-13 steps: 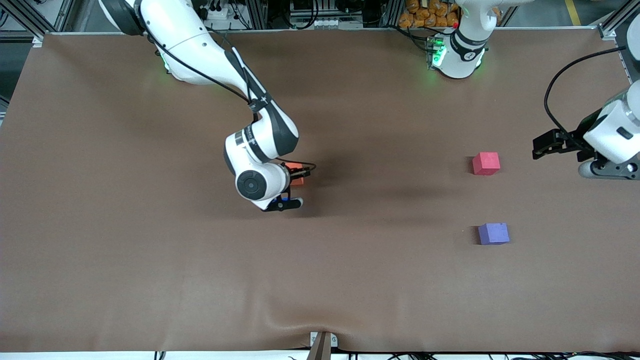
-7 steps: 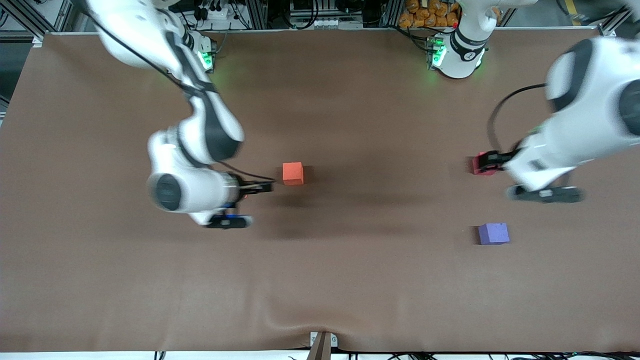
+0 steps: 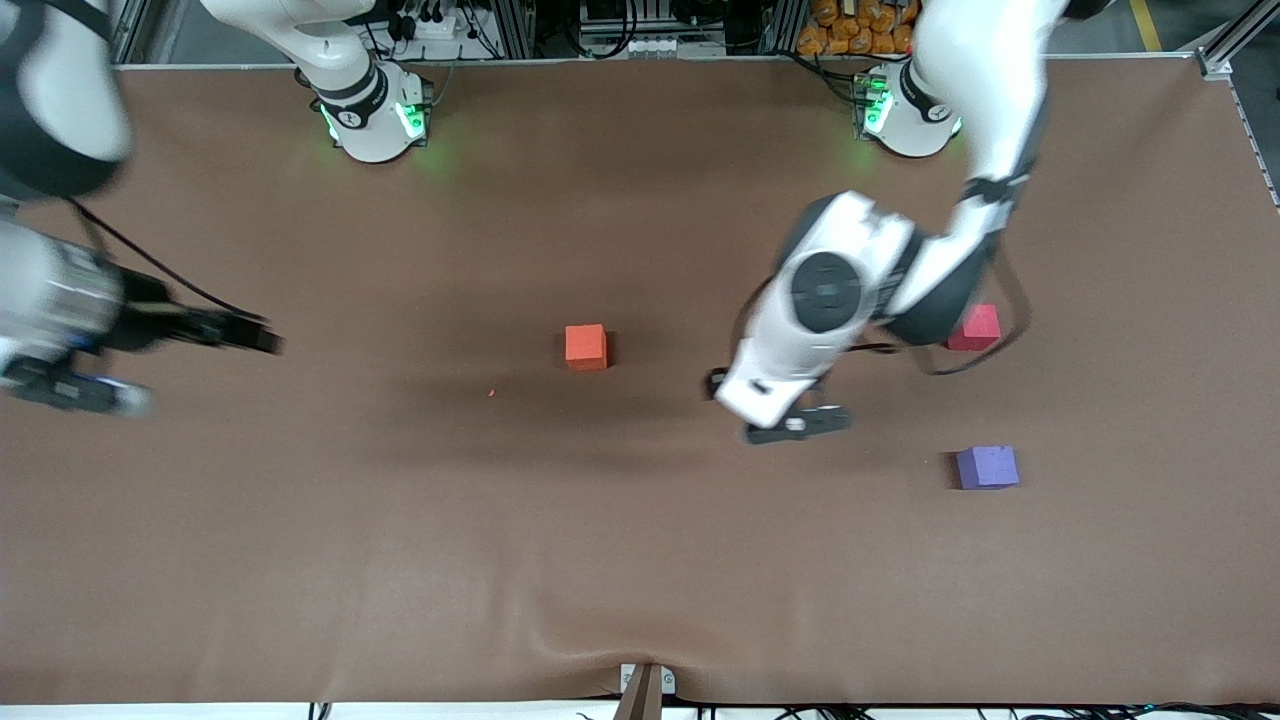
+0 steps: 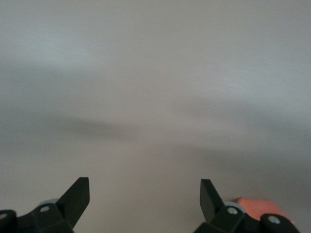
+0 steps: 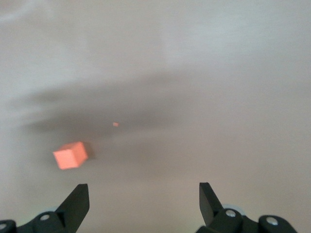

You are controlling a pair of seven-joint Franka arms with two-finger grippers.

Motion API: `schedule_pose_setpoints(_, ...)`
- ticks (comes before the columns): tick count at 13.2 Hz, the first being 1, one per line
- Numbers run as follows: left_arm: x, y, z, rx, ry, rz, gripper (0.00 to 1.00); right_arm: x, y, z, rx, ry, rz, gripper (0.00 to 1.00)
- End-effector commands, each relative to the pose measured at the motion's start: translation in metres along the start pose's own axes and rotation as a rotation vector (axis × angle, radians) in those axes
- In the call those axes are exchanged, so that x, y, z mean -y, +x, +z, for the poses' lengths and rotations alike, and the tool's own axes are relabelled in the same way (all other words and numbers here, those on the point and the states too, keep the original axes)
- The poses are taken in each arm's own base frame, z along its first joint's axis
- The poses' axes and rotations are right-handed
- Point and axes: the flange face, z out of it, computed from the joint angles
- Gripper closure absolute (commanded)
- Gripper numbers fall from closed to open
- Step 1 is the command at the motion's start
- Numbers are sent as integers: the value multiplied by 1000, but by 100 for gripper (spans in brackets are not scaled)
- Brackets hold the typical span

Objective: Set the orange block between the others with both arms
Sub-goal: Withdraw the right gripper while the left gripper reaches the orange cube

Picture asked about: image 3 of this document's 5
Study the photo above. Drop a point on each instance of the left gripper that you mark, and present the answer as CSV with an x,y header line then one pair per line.
x,y
712,381

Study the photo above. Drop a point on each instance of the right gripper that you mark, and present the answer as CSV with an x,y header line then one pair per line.
x,y
152,321

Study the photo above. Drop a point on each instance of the orange foam block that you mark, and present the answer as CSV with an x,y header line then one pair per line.
x,y
586,347

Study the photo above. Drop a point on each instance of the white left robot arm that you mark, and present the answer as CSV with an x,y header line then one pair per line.
x,y
985,80

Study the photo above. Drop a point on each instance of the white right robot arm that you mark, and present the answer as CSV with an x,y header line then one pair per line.
x,y
335,55

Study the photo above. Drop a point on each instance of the brown table mat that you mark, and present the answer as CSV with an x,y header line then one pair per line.
x,y
640,520

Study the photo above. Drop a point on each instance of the red foam block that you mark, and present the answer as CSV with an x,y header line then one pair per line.
x,y
982,328

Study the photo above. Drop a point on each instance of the purple foam block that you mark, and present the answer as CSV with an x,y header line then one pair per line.
x,y
988,467

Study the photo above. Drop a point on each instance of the white terminal strip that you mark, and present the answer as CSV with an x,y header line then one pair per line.
x,y
660,45

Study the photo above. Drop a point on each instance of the white power strip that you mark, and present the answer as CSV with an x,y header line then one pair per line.
x,y
432,22

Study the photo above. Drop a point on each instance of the bag of orange items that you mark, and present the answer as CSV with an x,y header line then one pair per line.
x,y
855,28

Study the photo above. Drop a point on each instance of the metal table edge bracket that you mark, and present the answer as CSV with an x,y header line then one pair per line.
x,y
647,690

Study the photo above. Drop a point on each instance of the aluminium frame profile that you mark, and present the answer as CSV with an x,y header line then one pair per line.
x,y
512,28
138,28
1235,35
785,25

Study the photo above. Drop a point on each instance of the white corner bracket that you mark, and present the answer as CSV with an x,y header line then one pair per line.
x,y
1218,70

